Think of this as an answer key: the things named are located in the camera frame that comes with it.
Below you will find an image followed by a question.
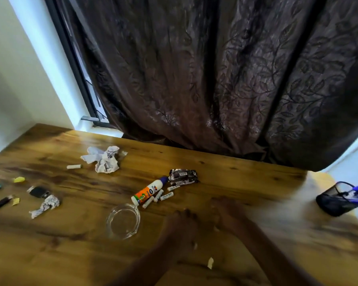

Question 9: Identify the crumpled black wrapper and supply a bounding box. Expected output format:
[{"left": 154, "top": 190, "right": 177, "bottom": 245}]
[{"left": 168, "top": 169, "right": 200, "bottom": 187}]

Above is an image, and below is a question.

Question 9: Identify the small black cap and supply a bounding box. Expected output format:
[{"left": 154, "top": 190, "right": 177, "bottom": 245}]
[{"left": 27, "top": 186, "right": 51, "bottom": 199}]

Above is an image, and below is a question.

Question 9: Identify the dark brown patterned curtain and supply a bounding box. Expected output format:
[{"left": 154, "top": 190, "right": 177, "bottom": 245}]
[{"left": 54, "top": 0, "right": 358, "bottom": 172}]

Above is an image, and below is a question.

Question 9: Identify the black mesh pen holder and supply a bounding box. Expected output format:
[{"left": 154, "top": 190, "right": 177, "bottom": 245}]
[{"left": 316, "top": 181, "right": 358, "bottom": 217}]

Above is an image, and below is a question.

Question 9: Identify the person's left hand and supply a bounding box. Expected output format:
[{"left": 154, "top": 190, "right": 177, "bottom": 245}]
[{"left": 161, "top": 208, "right": 201, "bottom": 257}]

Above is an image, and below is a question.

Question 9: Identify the black window frame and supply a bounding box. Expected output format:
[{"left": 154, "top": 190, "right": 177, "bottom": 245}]
[{"left": 43, "top": 0, "right": 120, "bottom": 130}]

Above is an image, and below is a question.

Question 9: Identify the small crumpled white paper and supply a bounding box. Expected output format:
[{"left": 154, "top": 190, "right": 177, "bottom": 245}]
[{"left": 29, "top": 195, "right": 60, "bottom": 219}]

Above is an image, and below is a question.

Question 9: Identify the white glue bottle orange label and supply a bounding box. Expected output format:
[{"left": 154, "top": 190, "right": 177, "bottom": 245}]
[{"left": 131, "top": 176, "right": 169, "bottom": 206}]

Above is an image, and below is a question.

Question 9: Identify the black marker pen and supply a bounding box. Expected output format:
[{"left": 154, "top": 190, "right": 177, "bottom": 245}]
[{"left": 0, "top": 195, "right": 14, "bottom": 214}]

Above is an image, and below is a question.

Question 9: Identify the large crumpled white paper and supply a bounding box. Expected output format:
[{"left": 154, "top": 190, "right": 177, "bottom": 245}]
[{"left": 80, "top": 146, "right": 128, "bottom": 174}]

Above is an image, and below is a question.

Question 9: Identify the clear glass bowl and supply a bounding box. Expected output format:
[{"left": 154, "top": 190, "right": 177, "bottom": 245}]
[{"left": 106, "top": 204, "right": 141, "bottom": 240}]

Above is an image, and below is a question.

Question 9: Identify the person's right hand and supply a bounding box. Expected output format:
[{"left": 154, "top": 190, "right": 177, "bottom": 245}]
[{"left": 210, "top": 196, "right": 252, "bottom": 236}]

